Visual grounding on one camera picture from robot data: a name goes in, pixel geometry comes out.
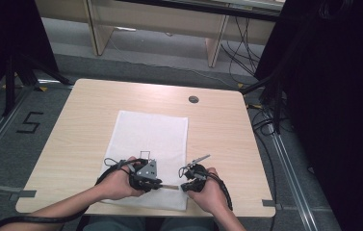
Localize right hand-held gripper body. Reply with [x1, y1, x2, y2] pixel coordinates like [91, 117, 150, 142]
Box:
[178, 154, 212, 193]

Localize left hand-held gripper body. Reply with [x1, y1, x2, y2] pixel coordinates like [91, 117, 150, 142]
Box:
[128, 158, 164, 193]

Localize white cloth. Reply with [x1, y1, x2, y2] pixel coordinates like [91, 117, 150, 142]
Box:
[99, 110, 190, 213]

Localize person's right hand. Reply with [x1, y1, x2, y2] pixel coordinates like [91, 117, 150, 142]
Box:
[187, 167, 232, 217]

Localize person's left hand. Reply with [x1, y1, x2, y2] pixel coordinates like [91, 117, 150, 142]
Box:
[96, 156, 145, 202]

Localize person's legs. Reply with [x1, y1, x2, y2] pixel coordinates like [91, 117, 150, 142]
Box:
[82, 215, 216, 231]

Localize grey tape strip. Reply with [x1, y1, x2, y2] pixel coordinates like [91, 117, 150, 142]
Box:
[8, 189, 38, 202]
[261, 198, 283, 212]

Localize black metal stand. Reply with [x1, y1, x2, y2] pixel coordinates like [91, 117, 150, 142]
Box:
[240, 72, 287, 135]
[1, 52, 73, 117]

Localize light wooden desk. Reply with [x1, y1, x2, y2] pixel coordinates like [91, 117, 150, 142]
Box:
[34, 0, 287, 68]

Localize black curtain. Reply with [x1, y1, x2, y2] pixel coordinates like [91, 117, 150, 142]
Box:
[0, 0, 60, 112]
[253, 0, 363, 231]

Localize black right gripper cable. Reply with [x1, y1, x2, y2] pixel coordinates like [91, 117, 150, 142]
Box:
[206, 172, 234, 212]

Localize black cables beside table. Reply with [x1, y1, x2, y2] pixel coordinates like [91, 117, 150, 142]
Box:
[246, 101, 279, 231]

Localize bundle of black floor cables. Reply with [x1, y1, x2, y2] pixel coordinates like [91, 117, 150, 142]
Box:
[220, 15, 265, 79]

